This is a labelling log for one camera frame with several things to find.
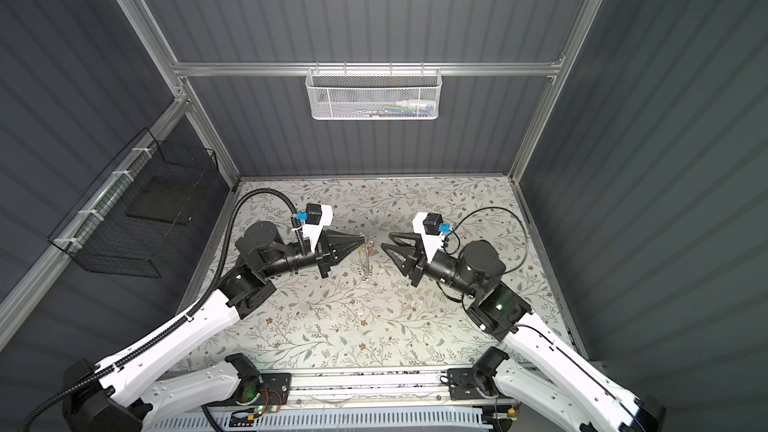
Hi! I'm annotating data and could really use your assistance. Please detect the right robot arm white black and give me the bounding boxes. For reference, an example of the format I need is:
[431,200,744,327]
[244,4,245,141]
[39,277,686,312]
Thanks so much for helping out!
[381,232,666,431]

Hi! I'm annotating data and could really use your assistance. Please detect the right thin black cable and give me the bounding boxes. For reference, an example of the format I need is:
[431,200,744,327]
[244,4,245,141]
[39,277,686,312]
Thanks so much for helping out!
[443,206,530,277]

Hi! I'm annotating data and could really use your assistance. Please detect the left black corrugated cable conduit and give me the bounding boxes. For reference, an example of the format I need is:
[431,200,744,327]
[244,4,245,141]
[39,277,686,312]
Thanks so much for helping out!
[17,187,300,432]

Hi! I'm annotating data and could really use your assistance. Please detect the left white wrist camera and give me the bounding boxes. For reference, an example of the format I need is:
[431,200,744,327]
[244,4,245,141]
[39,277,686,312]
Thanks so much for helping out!
[294,203,333,252]

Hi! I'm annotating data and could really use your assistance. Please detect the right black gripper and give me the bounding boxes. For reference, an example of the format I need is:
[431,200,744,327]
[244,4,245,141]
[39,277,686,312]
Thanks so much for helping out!
[382,231,479,302]

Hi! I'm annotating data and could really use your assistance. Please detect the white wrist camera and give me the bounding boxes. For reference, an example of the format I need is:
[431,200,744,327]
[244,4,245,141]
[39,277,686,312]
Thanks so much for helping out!
[412,212,452,263]
[294,203,333,252]

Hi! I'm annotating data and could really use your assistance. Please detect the white slotted cable duct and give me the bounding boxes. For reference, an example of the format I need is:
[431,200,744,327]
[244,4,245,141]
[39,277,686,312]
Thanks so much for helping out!
[150,405,498,431]

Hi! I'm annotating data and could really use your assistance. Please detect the white wire mesh basket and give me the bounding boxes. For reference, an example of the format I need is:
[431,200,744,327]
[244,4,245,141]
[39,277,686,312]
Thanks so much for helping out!
[305,72,443,121]

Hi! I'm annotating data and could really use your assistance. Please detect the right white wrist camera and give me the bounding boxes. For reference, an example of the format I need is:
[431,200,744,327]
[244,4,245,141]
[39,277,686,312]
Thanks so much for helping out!
[412,212,452,263]

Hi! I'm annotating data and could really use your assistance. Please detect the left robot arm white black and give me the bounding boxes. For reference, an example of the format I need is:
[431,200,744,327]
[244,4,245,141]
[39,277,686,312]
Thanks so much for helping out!
[62,221,364,431]

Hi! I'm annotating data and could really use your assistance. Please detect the black wire mesh basket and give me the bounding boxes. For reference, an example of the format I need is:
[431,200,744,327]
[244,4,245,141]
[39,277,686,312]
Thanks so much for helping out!
[48,136,227,279]

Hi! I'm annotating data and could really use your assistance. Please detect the marker pens in basket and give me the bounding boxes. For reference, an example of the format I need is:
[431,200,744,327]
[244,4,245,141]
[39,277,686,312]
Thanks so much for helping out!
[348,99,438,120]

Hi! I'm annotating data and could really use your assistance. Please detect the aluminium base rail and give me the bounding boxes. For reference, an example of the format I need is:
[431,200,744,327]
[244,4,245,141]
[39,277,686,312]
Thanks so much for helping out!
[173,364,523,412]

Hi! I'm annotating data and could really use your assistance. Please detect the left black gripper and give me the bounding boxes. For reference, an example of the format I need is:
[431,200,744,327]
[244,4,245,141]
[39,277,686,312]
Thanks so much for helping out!
[261,229,362,283]

